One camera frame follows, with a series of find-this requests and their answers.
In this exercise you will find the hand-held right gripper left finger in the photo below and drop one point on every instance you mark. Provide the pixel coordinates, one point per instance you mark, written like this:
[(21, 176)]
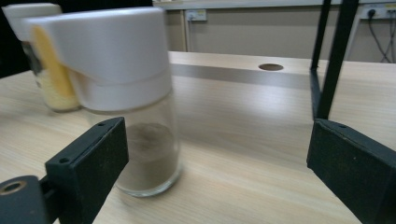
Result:
[(90, 165)]

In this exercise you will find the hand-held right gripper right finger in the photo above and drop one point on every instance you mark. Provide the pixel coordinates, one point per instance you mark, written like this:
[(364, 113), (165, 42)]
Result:
[(355, 168)]

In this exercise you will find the glass jar with yellow powder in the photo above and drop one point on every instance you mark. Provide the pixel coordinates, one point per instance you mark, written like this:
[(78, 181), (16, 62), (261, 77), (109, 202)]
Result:
[(59, 99)]

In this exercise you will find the black metal shelf rack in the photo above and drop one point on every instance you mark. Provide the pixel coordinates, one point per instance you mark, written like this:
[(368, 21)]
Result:
[(337, 56)]

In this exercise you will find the glass jar with grey powder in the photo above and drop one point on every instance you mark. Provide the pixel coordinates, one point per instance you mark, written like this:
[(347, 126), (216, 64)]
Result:
[(124, 56)]

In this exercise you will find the white wall socket with plugs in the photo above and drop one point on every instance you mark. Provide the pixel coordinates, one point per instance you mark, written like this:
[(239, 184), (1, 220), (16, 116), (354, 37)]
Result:
[(378, 11)]

